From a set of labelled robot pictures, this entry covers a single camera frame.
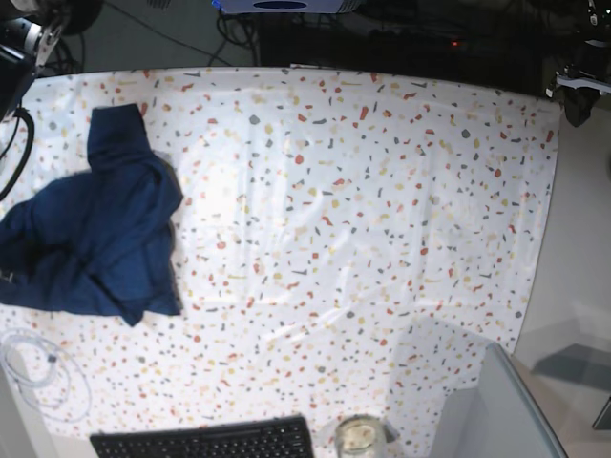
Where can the grey monitor back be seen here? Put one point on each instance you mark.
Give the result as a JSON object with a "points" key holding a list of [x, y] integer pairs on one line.
{"points": [[498, 417]]}

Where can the navy blue t-shirt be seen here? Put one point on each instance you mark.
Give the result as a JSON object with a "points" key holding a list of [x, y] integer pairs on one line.
{"points": [[98, 243]]}

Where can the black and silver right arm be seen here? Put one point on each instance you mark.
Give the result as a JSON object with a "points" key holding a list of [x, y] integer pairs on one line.
{"points": [[29, 32]]}

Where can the clear glass jar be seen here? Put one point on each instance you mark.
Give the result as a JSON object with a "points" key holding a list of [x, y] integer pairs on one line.
{"points": [[361, 436]]}

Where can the terrazzo pattern table cloth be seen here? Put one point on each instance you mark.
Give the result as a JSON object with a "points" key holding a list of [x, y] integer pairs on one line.
{"points": [[348, 243]]}

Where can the black computer keyboard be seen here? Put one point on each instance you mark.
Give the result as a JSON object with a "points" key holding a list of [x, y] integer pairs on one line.
{"points": [[284, 437]]}

